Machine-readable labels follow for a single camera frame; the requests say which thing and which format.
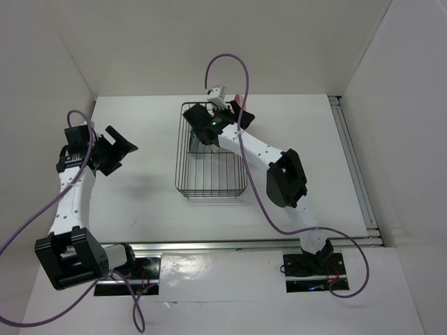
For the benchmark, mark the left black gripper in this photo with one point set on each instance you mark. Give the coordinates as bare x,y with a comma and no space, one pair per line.
117,153

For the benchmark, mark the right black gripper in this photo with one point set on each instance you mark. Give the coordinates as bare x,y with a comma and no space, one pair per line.
234,116

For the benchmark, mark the pink plastic plate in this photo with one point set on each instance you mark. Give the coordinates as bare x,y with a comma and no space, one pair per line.
238,103

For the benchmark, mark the blue floral green plate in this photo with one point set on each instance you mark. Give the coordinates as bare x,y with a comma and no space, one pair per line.
193,143

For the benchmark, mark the white plate dark rim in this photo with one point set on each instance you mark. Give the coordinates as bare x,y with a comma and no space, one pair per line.
214,149

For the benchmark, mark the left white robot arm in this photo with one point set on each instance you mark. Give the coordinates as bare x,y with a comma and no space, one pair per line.
70,255

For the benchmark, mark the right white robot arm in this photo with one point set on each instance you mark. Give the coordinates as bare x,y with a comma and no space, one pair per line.
286,183

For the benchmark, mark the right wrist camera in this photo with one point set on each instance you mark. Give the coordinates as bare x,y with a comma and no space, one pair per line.
216,96

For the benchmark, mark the dark wire dish rack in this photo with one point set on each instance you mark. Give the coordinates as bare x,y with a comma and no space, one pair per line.
206,175

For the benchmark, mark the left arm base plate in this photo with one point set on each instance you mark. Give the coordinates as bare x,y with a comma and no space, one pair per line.
144,280

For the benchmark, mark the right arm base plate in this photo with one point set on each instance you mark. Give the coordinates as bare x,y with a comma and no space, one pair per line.
299,277

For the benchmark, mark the aluminium front rail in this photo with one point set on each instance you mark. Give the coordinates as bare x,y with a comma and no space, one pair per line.
253,245

